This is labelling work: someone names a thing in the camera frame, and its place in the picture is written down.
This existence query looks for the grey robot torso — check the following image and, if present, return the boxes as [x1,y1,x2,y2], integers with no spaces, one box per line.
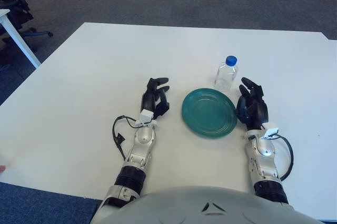
[94,186,323,224]

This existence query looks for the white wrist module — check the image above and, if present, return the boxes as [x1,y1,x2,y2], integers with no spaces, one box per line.
[263,123,280,139]
[135,109,161,130]

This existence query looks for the white table leg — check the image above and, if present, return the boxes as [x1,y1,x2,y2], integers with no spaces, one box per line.
[0,8,42,69]

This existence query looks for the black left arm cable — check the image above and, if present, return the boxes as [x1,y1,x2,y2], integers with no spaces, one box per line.
[112,115,142,160]

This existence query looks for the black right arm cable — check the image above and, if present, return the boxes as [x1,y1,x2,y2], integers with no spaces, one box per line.
[273,134,294,182]

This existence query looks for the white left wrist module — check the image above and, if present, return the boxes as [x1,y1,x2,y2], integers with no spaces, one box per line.
[135,109,161,130]

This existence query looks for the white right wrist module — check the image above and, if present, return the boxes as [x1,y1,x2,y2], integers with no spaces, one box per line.
[263,123,280,139]

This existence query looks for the clear bottle with blue cap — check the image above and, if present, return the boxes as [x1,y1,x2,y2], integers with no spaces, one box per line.
[213,55,240,93]

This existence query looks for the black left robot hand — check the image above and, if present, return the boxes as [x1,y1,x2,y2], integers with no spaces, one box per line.
[140,77,171,120]

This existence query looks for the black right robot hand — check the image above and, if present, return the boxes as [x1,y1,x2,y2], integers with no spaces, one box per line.
[235,77,270,131]

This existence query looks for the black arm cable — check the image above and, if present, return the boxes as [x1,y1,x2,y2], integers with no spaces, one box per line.
[112,115,142,160]
[273,134,294,182]

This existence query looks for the green round plate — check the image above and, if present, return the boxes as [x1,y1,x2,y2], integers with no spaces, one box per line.
[181,88,237,138]

